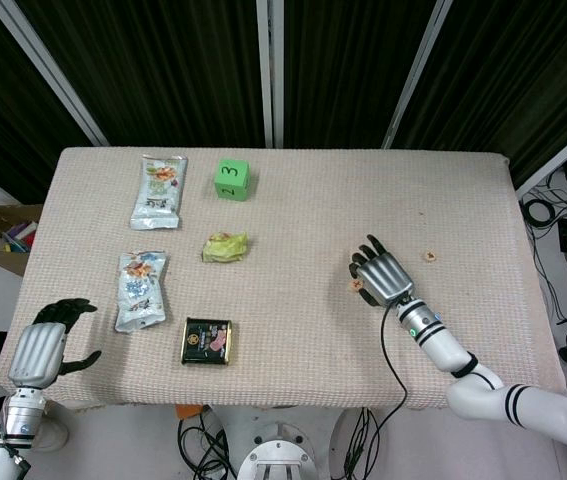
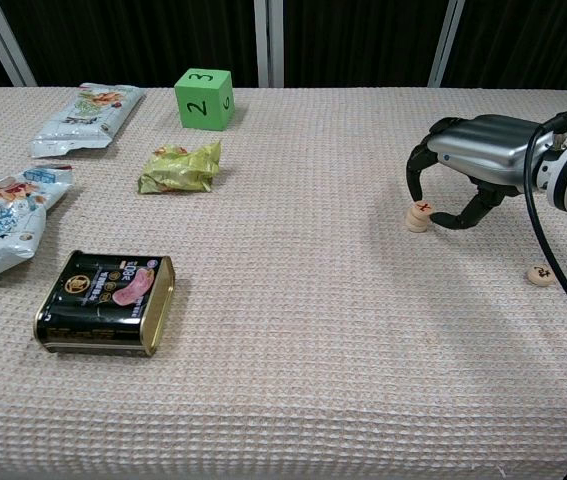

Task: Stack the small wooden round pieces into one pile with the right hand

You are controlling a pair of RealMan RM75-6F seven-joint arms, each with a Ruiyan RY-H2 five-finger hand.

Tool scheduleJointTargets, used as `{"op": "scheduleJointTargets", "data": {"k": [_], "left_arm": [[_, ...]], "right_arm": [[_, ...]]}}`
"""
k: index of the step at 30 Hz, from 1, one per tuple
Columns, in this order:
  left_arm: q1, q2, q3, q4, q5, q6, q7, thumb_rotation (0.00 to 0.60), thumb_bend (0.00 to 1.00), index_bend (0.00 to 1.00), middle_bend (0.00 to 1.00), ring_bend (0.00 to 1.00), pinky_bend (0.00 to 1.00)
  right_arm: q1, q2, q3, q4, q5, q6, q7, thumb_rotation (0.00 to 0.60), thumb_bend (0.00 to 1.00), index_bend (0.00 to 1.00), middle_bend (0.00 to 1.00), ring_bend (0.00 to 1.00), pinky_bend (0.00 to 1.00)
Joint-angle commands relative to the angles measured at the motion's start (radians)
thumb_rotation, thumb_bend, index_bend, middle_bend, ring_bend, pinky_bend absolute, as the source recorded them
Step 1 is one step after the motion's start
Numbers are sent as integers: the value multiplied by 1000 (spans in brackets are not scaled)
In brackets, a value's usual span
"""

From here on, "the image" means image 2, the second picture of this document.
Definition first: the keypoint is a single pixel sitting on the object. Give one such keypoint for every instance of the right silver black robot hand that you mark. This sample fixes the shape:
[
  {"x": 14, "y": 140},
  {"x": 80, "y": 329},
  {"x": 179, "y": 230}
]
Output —
[{"x": 493, "y": 147}]

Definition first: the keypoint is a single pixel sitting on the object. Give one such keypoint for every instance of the wooden chess piece black mark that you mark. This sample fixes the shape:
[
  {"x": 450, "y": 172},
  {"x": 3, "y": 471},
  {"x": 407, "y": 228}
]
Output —
[{"x": 539, "y": 274}]

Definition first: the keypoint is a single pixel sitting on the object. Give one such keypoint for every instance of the beige waffle tablecloth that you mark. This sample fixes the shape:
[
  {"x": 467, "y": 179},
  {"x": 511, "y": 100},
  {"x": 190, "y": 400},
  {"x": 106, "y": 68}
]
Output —
[{"x": 313, "y": 325}]

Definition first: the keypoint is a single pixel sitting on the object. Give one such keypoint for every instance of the green numbered foam cube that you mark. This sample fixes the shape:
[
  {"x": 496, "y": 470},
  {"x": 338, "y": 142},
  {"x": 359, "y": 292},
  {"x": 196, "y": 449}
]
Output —
[{"x": 198, "y": 105}]

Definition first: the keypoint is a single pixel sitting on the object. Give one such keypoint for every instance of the crumpled yellow-green wrapper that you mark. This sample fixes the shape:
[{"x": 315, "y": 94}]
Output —
[{"x": 178, "y": 170}]

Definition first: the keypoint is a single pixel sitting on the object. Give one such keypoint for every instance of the silver snack bag green print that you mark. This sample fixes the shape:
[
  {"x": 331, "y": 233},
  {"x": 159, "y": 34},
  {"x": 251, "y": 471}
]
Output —
[{"x": 83, "y": 120}]

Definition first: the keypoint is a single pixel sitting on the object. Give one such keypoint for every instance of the black square packet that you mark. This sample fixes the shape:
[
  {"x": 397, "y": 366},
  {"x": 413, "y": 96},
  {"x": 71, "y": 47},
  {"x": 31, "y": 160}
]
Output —
[{"x": 98, "y": 300}]

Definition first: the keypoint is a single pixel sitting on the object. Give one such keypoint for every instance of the grey partition post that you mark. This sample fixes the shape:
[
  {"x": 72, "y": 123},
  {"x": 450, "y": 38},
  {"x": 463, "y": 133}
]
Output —
[
  {"x": 445, "y": 45},
  {"x": 268, "y": 45},
  {"x": 5, "y": 45}
]

